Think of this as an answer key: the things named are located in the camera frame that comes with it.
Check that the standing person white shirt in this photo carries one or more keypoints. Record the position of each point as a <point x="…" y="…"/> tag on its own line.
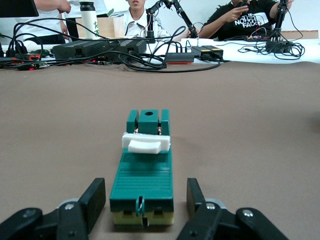
<point x="47" y="22"/>

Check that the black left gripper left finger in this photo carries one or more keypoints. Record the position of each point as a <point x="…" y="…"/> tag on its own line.
<point x="92" y="200"/>

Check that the brown wooden strip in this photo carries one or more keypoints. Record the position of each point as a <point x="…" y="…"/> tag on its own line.
<point x="305" y="34"/>

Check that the seated person white polo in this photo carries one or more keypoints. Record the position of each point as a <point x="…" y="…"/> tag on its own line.
<point x="135" y="25"/>

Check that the light wooden box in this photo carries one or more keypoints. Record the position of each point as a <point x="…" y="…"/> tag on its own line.
<point x="107" y="27"/>

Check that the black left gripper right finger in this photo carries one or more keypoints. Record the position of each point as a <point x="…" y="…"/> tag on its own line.
<point x="196" y="200"/>

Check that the short black power supply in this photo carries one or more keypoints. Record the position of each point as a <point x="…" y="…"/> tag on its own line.
<point x="132" y="46"/>

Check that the person in black t-shirt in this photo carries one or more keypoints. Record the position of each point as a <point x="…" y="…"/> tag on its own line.
<point x="225" y="22"/>

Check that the green plant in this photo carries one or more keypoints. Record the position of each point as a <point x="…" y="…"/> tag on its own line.
<point x="111" y="12"/>

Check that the small electronics board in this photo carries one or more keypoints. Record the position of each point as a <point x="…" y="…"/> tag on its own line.
<point x="257" y="38"/>

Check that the long black power supply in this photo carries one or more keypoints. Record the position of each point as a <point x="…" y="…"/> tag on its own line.
<point x="80" y="48"/>

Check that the green circuit board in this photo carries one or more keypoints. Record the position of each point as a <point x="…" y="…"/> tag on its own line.
<point x="40" y="65"/>

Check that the black computer monitor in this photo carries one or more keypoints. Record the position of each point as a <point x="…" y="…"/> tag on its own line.
<point x="17" y="7"/>

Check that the white thermos black lid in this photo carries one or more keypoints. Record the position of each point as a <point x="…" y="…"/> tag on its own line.
<point x="88" y="25"/>

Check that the white table cover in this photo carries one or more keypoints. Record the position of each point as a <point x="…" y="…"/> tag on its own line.
<point x="311" y="50"/>

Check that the black and red power strip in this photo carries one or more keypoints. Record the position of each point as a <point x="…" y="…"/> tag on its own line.
<point x="180" y="57"/>

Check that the orange and black device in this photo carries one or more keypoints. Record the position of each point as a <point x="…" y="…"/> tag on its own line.
<point x="30" y="57"/>

